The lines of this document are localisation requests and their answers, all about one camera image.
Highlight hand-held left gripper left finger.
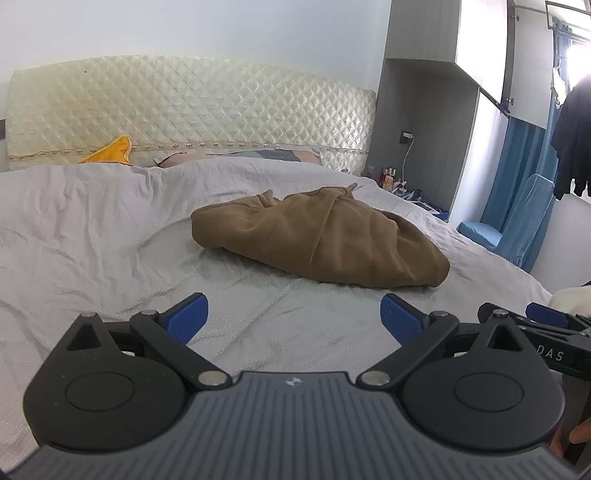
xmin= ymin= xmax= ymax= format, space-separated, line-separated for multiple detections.
xmin=65 ymin=293 xmax=230 ymax=388

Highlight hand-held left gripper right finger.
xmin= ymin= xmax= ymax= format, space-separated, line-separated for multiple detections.
xmin=356 ymin=293 xmax=529 ymax=388

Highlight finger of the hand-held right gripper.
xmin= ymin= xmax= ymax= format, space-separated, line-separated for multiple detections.
xmin=478 ymin=302 xmax=527 ymax=326
xmin=525 ymin=302 xmax=591 ymax=331

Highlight brown hoodie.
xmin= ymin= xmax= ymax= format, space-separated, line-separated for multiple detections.
xmin=191 ymin=183 xmax=451 ymax=289

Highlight dark hanging clothes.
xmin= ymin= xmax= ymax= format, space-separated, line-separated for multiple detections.
xmin=549 ymin=83 xmax=591 ymax=200

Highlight person's right hand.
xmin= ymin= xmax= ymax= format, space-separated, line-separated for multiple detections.
xmin=551 ymin=415 xmax=591 ymax=463

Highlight cream cloth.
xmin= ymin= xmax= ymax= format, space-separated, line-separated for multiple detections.
xmin=549 ymin=286 xmax=591 ymax=319

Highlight blue covered chair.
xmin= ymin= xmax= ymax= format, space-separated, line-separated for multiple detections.
xmin=457 ymin=173 xmax=555 ymax=274

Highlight grey bed duvet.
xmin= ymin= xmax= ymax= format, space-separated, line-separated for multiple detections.
xmin=0 ymin=156 xmax=555 ymax=467

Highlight blue curtain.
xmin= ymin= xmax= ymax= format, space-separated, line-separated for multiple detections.
xmin=480 ymin=18 xmax=573 ymax=273

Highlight patterned pillow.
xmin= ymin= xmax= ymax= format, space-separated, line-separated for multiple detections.
xmin=152 ymin=147 xmax=324 ymax=168

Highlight cream quilted headboard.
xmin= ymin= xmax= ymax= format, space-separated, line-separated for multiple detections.
xmin=7 ymin=55 xmax=377 ymax=175

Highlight grey wardrobe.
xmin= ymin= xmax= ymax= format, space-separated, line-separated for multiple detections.
xmin=365 ymin=0 xmax=522 ymax=223

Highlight white charger cable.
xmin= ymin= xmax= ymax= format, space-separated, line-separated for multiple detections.
xmin=400 ymin=138 xmax=414 ymax=186

